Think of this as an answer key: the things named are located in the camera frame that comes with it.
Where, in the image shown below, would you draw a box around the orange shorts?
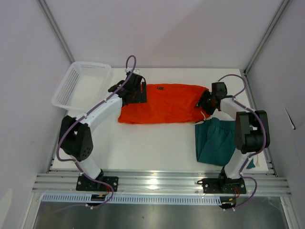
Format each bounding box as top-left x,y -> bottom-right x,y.
118,83 -> 210,124

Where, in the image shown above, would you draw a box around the green shorts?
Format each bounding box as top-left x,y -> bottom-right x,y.
194,117 -> 262,170

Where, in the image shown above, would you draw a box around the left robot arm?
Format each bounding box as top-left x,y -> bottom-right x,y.
56,72 -> 147,191

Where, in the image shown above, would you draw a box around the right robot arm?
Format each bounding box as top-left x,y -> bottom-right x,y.
197,82 -> 270,193

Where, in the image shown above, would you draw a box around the white plastic basket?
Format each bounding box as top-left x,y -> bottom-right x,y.
51,61 -> 112,112

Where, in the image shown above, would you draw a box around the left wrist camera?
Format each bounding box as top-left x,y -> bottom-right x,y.
125,68 -> 140,74

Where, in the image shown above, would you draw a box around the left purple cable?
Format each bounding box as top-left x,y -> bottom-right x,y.
53,55 -> 138,213

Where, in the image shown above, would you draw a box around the right aluminium frame post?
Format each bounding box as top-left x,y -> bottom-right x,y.
244,0 -> 292,75

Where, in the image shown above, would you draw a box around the aluminium frame post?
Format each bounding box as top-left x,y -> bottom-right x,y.
244,0 -> 292,75
36,0 -> 75,63

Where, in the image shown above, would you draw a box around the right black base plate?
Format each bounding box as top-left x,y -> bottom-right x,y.
197,178 -> 247,194

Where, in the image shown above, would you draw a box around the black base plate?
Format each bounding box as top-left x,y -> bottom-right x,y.
197,178 -> 247,194
76,175 -> 119,192

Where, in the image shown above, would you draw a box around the right table edge rail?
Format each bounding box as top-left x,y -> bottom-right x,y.
240,70 -> 278,177

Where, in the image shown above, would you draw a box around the aluminium mounting rail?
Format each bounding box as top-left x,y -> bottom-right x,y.
32,170 -> 292,197

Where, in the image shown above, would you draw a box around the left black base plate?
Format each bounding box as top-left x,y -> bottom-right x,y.
76,175 -> 119,192

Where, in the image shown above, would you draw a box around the left aluminium frame post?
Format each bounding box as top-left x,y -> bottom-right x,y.
36,0 -> 75,63

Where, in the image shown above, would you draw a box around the white slotted cable duct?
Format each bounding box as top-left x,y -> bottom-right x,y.
41,193 -> 234,206

